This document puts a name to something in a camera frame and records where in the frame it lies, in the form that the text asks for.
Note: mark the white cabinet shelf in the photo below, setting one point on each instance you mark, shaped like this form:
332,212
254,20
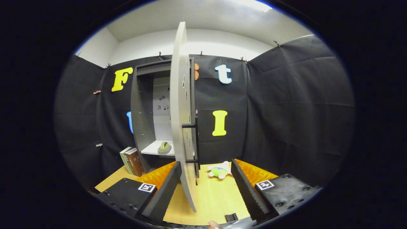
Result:
151,148

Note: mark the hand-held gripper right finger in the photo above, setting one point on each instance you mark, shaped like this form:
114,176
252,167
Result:
248,194

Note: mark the small black bracket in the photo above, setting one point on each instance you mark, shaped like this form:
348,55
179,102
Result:
231,218

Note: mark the ceiling light panel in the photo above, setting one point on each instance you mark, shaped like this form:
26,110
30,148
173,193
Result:
257,4

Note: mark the brown book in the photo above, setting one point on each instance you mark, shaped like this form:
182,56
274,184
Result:
137,163

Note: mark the green and pink plush toy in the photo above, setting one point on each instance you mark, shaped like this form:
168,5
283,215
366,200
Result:
218,172

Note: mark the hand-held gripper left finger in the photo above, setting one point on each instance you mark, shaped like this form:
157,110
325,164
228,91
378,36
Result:
163,197

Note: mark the light green book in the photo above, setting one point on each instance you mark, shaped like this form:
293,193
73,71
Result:
124,160

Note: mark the grey cabinet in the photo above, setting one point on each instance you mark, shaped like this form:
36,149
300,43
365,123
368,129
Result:
140,121

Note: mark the dark green book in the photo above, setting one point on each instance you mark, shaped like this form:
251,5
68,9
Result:
128,163

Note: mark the row of black spring clamps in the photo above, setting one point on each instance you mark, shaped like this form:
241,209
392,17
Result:
201,53

